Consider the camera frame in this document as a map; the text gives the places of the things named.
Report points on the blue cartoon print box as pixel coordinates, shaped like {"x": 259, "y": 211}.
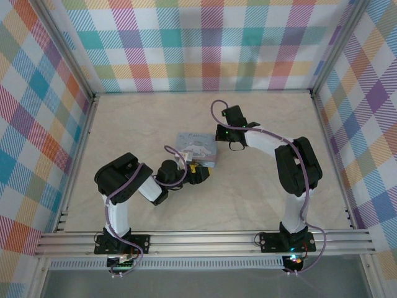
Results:
{"x": 198, "y": 146}

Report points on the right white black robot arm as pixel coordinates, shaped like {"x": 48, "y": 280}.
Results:
{"x": 294, "y": 174}

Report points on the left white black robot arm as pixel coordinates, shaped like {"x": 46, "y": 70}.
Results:
{"x": 118, "y": 211}

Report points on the left green circuit board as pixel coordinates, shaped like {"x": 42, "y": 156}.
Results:
{"x": 121, "y": 263}

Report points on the right circuit board with lights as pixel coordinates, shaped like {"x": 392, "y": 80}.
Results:
{"x": 294, "y": 260}

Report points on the aluminium back frame rail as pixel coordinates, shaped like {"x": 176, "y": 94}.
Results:
{"x": 201, "y": 92}

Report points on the aluminium mounting rail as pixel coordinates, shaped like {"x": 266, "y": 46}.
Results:
{"x": 201, "y": 240}

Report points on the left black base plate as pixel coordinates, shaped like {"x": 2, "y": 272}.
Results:
{"x": 139, "y": 242}

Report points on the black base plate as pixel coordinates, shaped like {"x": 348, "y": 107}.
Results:
{"x": 270, "y": 242}
{"x": 139, "y": 242}

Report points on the left aluminium side rail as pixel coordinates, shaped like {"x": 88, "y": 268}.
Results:
{"x": 80, "y": 149}

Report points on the aluminium side rail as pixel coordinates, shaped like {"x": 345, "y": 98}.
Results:
{"x": 80, "y": 149}
{"x": 332, "y": 155}

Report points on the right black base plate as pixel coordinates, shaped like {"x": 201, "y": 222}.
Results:
{"x": 270, "y": 242}

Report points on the right aluminium side rail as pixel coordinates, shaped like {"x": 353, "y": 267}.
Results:
{"x": 332, "y": 155}

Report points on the right aluminium frame post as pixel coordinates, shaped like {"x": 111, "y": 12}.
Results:
{"x": 338, "y": 46}

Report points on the aluminium frame post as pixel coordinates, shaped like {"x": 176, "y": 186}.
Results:
{"x": 66, "y": 46}
{"x": 338, "y": 46}

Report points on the left aluminium frame post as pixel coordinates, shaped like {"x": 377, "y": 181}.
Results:
{"x": 66, "y": 46}

